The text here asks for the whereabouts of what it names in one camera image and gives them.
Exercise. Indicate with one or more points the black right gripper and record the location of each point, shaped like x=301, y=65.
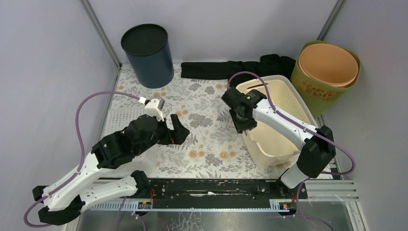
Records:
x=239, y=127

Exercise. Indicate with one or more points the black cloth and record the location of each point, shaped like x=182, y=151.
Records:
x=268, y=65

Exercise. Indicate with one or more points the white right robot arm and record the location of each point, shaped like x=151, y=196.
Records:
x=315, y=144

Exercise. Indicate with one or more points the orange inner bucket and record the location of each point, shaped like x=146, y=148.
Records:
x=328, y=64

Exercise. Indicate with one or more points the green ribbed waste bin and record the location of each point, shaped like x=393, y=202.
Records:
x=319, y=96

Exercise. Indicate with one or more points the cream perforated plastic basket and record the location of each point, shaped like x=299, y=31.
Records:
x=266, y=146

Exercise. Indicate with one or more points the floral patterned table mat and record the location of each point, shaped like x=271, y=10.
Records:
x=213, y=149

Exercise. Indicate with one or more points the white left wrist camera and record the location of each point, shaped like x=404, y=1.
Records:
x=153, y=107

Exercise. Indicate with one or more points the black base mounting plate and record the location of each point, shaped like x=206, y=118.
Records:
x=217, y=189

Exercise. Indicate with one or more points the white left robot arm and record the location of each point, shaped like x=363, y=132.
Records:
x=66, y=199

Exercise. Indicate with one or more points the white perforated basket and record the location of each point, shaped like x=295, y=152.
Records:
x=117, y=119

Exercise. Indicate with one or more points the slotted aluminium cable rail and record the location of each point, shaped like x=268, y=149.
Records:
x=185, y=205

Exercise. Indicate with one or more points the dark blue cylindrical bin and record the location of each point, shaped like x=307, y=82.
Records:
x=147, y=49

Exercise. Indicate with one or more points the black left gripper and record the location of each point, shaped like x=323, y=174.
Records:
x=166, y=132

